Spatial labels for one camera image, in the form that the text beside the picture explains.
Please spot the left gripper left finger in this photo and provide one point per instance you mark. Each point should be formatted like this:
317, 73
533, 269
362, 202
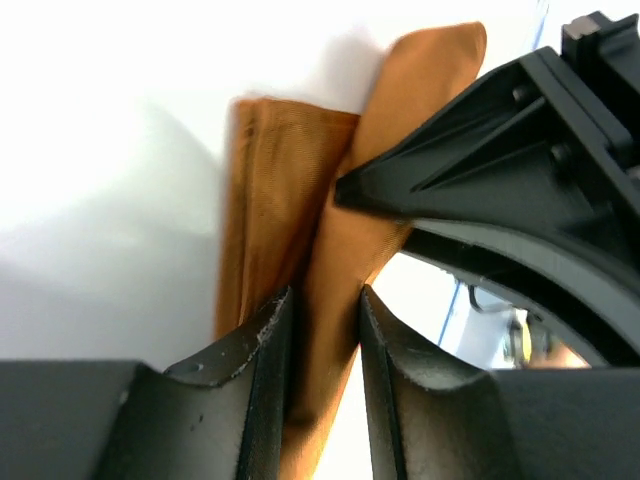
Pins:
217, 414

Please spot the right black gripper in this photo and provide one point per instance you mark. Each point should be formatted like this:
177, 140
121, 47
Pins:
541, 145

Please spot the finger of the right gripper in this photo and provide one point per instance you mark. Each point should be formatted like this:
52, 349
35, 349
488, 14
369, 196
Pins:
596, 316

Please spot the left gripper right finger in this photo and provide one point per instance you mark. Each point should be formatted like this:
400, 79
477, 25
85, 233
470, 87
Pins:
433, 416

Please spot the orange cloth napkin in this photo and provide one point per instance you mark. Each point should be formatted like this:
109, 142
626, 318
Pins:
284, 230

